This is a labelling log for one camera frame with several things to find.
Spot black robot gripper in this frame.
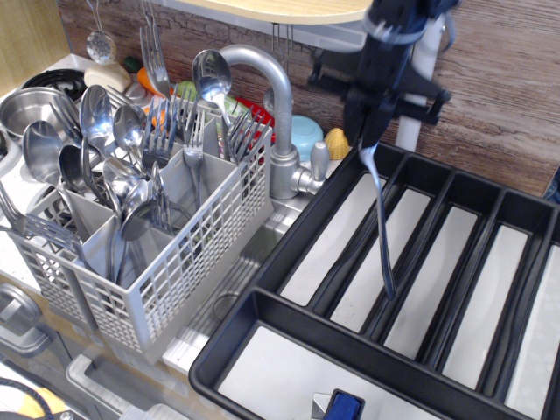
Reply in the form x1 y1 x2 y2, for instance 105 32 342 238
308 1 459 148

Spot big steel spoon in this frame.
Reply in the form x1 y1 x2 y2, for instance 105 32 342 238
359 146 396 301

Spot tall steel spoon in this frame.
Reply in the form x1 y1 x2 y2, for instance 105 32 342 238
192 49 232 128

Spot small steel spoon middle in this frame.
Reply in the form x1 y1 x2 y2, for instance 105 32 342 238
113 104 145 172

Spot black cutlery tray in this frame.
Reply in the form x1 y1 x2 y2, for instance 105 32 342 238
189 145 559 419

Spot steel spoon front compartment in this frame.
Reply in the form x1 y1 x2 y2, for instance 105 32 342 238
120 179 151 242

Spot grey plastic cutlery basket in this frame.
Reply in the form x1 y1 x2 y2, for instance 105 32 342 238
13 124 272 363

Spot steel spoon upper left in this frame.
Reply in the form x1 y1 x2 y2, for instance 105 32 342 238
80 85 113 158

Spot steel spoon far left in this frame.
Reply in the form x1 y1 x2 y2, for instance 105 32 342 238
23 121 63 189

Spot yellow toy corn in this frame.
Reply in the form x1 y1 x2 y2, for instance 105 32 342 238
324 128 350 160

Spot light blue toy bowl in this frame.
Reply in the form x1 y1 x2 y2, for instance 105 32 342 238
291 115 324 154

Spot silver toy faucet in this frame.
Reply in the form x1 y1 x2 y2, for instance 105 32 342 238
220 45 329 200

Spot steel fork right compartment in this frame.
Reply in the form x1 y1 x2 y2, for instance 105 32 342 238
225 110 270 165

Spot steel fork compartment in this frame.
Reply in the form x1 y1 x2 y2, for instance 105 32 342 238
225 110 270 165
183 109 204 208

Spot wooden shelf board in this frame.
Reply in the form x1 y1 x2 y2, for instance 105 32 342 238
178 0 372 25

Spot steel fork centre compartment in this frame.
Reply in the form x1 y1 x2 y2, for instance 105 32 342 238
183 109 204 208

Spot hanging steel fork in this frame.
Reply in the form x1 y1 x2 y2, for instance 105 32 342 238
139 1 172 100

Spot cream toy bread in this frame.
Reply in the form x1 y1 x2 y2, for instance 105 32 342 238
84 63 132 93

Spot hanging perforated ladle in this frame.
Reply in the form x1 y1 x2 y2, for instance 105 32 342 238
86 0 116 66

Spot black stove burner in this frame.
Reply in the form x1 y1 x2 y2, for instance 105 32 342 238
22 69 87 101

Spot blue object bottom edge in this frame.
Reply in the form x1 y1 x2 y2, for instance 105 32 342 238
311 389 365 420

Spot steel pot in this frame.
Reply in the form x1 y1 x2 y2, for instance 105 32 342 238
1 87 65 144

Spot steel fork lower left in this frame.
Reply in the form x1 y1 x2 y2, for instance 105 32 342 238
1 185 95 272

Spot white shelf post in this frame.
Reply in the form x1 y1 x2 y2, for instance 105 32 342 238
395 12 443 153

